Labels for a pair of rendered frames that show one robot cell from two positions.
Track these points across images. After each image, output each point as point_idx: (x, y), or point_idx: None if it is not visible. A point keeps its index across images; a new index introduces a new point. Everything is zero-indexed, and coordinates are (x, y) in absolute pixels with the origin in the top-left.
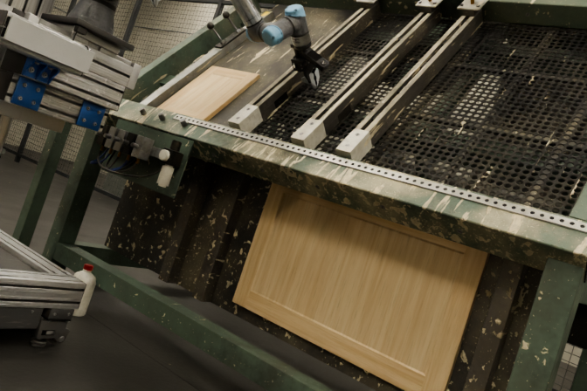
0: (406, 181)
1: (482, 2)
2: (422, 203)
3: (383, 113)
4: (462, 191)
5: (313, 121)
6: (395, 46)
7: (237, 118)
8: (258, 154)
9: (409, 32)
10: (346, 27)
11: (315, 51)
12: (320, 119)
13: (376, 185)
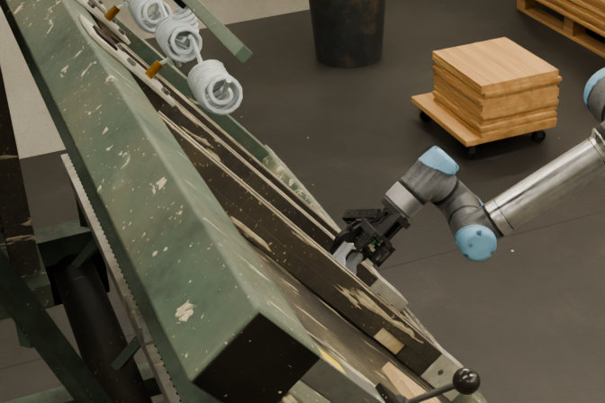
0: (336, 225)
1: None
2: (336, 224)
3: (311, 206)
4: (309, 194)
5: (378, 275)
6: (215, 135)
7: (461, 365)
8: (439, 345)
9: (176, 101)
10: (227, 168)
11: (368, 209)
12: (369, 267)
13: None
